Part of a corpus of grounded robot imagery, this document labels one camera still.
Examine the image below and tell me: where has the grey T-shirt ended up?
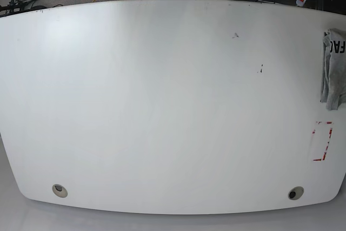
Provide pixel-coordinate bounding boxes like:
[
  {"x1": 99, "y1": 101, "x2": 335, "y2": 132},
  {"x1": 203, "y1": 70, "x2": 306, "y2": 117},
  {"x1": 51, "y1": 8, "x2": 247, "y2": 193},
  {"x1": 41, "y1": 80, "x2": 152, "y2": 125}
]
[{"x1": 320, "y1": 28, "x2": 345, "y2": 111}]

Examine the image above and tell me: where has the red tape rectangle marking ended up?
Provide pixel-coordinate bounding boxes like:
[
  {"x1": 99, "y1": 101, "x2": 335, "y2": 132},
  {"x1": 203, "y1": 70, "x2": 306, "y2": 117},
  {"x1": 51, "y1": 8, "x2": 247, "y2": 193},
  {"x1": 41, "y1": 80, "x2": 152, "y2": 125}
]
[{"x1": 309, "y1": 121, "x2": 333, "y2": 162}]

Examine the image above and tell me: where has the left table cable grommet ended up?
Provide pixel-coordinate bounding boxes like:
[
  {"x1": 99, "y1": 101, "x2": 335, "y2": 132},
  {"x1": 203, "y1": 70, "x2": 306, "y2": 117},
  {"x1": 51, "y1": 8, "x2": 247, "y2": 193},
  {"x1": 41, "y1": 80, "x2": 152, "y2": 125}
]
[{"x1": 52, "y1": 184, "x2": 68, "y2": 198}]

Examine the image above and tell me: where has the table cable grommet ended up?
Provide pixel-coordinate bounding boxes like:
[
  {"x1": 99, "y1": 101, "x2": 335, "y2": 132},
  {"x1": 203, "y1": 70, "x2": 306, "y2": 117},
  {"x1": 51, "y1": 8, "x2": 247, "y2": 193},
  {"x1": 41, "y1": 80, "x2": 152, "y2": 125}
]
[
  {"x1": 288, "y1": 186, "x2": 304, "y2": 200},
  {"x1": 52, "y1": 184, "x2": 68, "y2": 198}
]

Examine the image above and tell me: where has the right table cable grommet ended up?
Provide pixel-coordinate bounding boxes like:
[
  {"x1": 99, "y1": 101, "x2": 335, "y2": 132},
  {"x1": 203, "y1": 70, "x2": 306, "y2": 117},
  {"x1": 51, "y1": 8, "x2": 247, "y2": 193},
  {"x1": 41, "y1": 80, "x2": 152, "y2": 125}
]
[{"x1": 288, "y1": 186, "x2": 304, "y2": 200}]

